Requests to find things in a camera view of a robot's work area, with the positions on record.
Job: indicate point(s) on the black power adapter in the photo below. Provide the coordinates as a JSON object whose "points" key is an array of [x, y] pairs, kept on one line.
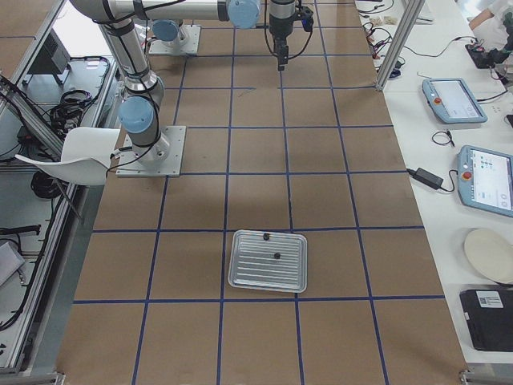
{"points": [[429, 179]]}

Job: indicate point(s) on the blue teach pendant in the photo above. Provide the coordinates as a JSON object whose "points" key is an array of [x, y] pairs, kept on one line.
{"points": [[452, 102], [485, 179]]}

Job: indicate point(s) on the black flat box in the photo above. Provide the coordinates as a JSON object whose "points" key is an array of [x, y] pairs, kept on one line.
{"points": [[489, 318]]}

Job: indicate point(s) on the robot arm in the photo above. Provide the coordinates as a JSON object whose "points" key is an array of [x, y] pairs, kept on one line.
{"points": [[170, 37], [139, 113]]}

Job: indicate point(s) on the upper blue teach pendant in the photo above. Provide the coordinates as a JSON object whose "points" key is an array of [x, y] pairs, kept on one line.
{"points": [[452, 102]]}

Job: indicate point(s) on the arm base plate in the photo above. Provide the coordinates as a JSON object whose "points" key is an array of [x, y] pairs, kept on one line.
{"points": [[186, 43], [163, 159]]}

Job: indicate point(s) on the white plastic chair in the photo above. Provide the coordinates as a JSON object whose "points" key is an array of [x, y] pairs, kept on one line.
{"points": [[85, 156]]}

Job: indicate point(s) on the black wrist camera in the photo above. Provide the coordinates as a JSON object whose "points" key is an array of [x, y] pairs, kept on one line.
{"points": [[305, 15]]}

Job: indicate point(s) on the silver ribbed metal tray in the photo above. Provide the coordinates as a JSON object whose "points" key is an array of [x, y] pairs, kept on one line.
{"points": [[252, 265]]}

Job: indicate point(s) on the white round plate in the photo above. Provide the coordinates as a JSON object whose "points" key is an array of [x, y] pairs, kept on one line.
{"points": [[490, 254]]}

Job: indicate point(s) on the aluminium frame post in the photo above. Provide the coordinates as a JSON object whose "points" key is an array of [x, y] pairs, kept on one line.
{"points": [[402, 33]]}

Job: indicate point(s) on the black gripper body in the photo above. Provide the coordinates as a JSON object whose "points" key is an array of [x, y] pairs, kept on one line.
{"points": [[278, 25]]}

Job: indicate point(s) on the lower blue teach pendant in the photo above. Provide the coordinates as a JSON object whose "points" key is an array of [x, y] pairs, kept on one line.
{"points": [[485, 179]]}

